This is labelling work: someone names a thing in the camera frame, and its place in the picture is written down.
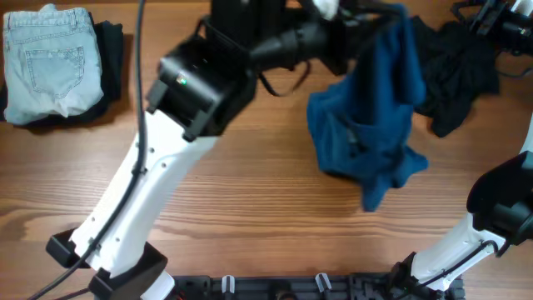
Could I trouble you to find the blue polo shirt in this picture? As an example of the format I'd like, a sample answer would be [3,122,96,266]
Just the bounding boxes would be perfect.
[306,4,429,212]

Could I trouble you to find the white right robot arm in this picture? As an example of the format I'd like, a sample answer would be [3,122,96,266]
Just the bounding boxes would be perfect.
[386,1,532,299]

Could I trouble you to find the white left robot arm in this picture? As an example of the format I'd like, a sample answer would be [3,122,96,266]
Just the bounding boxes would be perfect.
[47,1,376,299]

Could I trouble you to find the crumpled black shirt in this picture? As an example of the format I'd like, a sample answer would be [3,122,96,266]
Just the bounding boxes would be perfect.
[411,16,500,138]

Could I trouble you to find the folded black garment under jeans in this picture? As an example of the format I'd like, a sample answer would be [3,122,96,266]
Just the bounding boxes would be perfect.
[1,9,124,128]

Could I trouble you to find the folded light blue jeans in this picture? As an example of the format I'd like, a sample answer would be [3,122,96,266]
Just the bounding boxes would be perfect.
[3,4,103,125]

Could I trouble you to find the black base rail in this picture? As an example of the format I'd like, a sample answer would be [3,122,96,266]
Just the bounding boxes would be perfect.
[169,272,466,300]

